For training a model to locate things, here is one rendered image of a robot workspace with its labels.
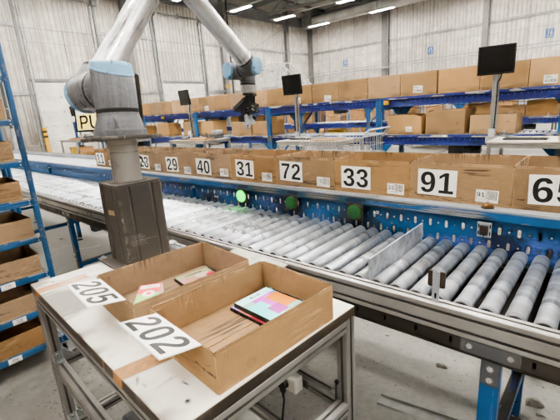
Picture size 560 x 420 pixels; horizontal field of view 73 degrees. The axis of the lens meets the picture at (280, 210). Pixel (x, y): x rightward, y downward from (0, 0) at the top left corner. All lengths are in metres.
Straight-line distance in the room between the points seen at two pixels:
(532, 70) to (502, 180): 4.59
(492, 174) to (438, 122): 4.58
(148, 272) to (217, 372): 0.62
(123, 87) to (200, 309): 0.85
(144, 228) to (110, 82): 0.54
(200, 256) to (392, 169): 0.92
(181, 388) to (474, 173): 1.29
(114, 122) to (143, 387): 0.93
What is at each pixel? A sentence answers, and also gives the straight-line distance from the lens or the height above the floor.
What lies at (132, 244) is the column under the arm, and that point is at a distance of 1.54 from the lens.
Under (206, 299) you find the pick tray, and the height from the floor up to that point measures 0.80.
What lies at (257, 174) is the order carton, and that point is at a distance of 2.27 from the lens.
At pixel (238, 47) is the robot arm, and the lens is 2.07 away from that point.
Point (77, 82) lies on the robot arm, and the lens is 1.69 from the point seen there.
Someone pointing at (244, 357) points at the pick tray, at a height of 0.80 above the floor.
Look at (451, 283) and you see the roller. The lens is 1.30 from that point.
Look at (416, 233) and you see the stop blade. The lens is 1.63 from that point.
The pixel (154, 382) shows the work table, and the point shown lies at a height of 0.75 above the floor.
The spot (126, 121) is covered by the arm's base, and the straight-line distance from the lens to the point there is 1.50.
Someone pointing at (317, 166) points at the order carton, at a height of 1.01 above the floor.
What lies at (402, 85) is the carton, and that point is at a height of 1.55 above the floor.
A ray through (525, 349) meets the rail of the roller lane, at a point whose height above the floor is 0.68.
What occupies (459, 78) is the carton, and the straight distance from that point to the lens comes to 6.38.
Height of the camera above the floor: 1.30
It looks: 15 degrees down
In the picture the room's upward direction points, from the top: 4 degrees counter-clockwise
